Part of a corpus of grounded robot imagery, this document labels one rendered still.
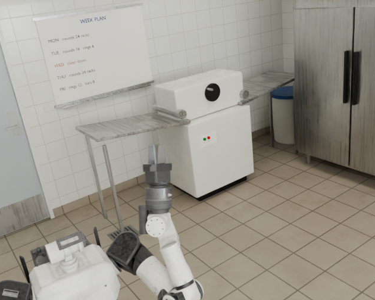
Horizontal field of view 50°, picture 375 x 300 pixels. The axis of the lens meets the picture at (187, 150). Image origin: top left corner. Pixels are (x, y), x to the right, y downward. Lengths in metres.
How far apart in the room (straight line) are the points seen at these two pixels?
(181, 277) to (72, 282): 0.35
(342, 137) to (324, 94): 0.47
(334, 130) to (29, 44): 3.08
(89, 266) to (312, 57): 3.40
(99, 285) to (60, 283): 0.12
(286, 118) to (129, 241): 4.06
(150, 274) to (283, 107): 4.07
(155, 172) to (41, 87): 2.92
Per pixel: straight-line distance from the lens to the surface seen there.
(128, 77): 4.41
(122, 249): 1.48
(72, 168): 4.37
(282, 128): 5.38
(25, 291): 1.45
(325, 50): 4.22
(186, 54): 4.78
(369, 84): 4.02
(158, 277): 1.43
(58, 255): 1.39
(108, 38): 4.29
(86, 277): 1.42
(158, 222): 1.29
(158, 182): 1.30
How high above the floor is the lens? 2.06
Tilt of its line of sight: 22 degrees down
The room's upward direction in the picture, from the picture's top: 7 degrees counter-clockwise
